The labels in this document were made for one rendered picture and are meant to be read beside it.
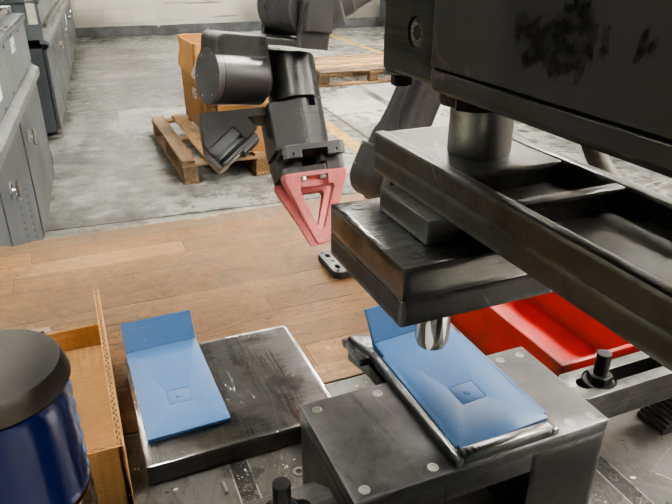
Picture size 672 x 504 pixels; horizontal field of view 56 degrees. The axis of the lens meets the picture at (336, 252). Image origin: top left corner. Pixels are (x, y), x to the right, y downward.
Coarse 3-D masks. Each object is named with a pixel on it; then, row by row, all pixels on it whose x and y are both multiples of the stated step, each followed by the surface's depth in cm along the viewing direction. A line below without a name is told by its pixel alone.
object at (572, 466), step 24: (600, 432) 46; (312, 456) 46; (552, 456) 45; (576, 456) 46; (312, 480) 47; (480, 480) 42; (504, 480) 44; (528, 480) 45; (552, 480) 46; (576, 480) 47
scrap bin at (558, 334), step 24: (480, 312) 66; (504, 312) 74; (528, 312) 74; (552, 312) 73; (576, 312) 70; (480, 336) 67; (504, 336) 63; (528, 336) 60; (552, 336) 70; (576, 336) 70; (600, 336) 67; (552, 360) 57; (576, 360) 56
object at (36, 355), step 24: (0, 336) 17; (24, 336) 17; (48, 336) 17; (0, 360) 16; (24, 360) 16; (48, 360) 16; (0, 384) 15; (24, 384) 15; (48, 384) 16; (0, 408) 15; (24, 408) 15
